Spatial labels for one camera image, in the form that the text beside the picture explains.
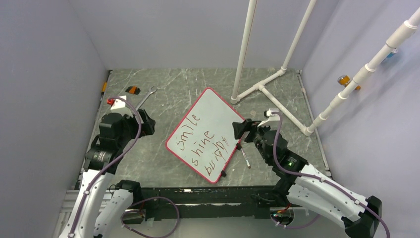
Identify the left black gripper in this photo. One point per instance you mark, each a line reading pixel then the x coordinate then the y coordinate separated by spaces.
pixel 147 127

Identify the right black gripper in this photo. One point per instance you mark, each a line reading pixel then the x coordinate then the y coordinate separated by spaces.
pixel 247 125

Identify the white marker pen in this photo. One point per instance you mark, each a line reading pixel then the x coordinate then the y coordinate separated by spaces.
pixel 245 158

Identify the red framed whiteboard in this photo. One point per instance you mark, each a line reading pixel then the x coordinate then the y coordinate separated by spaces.
pixel 204 139

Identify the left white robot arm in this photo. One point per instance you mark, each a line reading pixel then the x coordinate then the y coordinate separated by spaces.
pixel 87 219

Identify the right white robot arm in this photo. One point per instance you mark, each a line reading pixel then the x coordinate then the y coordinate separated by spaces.
pixel 300 183

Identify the silver wrench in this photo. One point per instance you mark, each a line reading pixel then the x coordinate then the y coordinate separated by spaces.
pixel 149 92

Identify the black orange brush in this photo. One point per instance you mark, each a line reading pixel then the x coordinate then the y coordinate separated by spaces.
pixel 133 90

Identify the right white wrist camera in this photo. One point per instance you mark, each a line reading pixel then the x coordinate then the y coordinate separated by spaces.
pixel 273 117

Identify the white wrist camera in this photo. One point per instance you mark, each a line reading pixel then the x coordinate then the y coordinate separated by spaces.
pixel 273 117
pixel 119 106

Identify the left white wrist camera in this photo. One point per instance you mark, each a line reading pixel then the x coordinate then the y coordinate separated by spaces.
pixel 119 106

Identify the white pvc pipe frame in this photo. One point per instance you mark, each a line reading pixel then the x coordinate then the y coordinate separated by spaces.
pixel 261 85

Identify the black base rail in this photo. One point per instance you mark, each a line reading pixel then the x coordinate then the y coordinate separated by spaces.
pixel 262 193

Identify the aluminium frame rail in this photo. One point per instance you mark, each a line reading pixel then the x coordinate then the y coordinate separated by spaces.
pixel 170 204

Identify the orange yellow wall fitting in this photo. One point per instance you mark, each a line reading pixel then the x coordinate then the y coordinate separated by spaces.
pixel 344 80

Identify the blue wall fitting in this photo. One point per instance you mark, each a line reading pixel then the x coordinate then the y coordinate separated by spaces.
pixel 392 53

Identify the white pipe on wall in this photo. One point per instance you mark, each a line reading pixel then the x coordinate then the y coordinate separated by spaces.
pixel 400 35

